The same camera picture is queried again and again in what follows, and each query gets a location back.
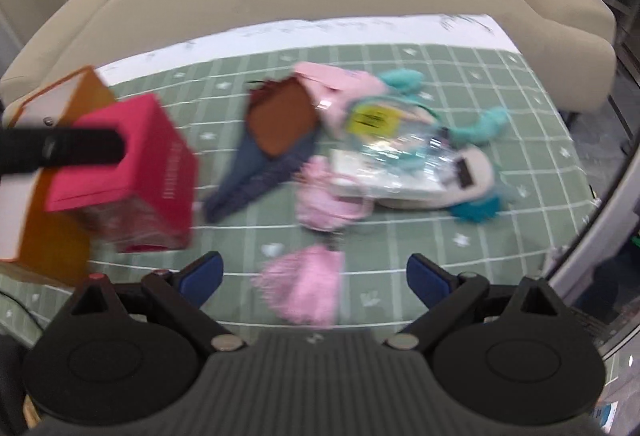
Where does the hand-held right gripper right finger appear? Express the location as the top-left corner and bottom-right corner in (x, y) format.
(385, 253), (568, 352)

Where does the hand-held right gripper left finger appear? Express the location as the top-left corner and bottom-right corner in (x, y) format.
(70, 251), (247, 353)

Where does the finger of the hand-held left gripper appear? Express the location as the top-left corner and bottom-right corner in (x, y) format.
(0, 127), (127, 176)

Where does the pink cardboard box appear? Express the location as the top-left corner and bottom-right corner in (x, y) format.
(45, 94), (200, 253)

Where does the orange paper bag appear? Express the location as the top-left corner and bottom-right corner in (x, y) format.
(0, 66), (119, 289)

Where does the teal plush doll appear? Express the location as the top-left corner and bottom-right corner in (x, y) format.
(345, 68), (516, 223)

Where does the white soft pouch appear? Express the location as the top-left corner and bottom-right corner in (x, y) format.
(329, 148), (497, 210)

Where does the green checked tablecloth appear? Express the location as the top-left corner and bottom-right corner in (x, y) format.
(0, 13), (601, 348)

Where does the pink fuzzy knit cloth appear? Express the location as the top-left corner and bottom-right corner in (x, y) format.
(295, 156), (374, 233)
(251, 246), (347, 325)

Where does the navy cloth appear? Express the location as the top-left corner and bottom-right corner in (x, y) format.
(201, 131), (321, 224)

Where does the clear plastic bag yellow label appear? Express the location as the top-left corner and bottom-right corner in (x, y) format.
(346, 98), (453, 169)

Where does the brown pouch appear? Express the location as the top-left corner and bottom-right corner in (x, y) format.
(245, 78), (321, 160)

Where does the black cable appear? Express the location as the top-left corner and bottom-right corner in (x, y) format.
(0, 290), (49, 343)

